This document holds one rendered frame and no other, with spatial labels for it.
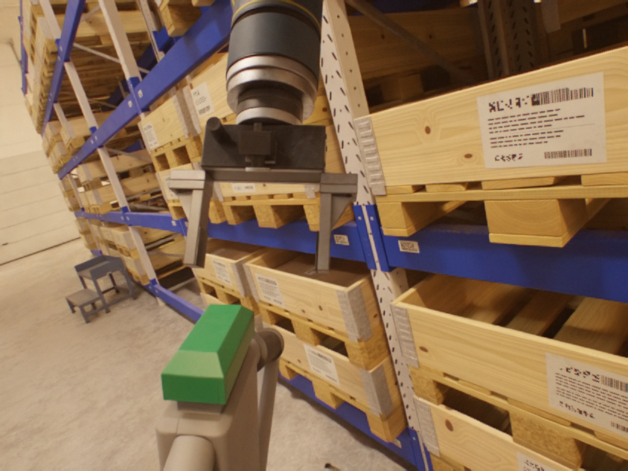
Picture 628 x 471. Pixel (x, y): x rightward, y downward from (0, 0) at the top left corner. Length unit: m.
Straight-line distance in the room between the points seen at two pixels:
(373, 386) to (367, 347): 0.16
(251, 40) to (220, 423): 0.36
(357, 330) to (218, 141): 1.12
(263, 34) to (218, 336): 0.31
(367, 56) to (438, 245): 0.77
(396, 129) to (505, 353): 0.60
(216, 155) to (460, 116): 0.61
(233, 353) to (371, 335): 1.26
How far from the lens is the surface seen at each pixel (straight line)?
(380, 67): 1.58
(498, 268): 1.05
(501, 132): 0.87
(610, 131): 0.81
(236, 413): 0.28
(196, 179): 0.43
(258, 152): 0.37
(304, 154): 0.40
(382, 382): 1.61
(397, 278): 1.32
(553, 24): 2.14
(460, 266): 1.10
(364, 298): 1.44
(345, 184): 0.40
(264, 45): 0.44
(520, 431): 1.23
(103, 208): 5.77
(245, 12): 0.48
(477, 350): 1.12
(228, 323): 0.27
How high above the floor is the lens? 1.53
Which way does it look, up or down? 13 degrees down
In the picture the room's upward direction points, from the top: 16 degrees counter-clockwise
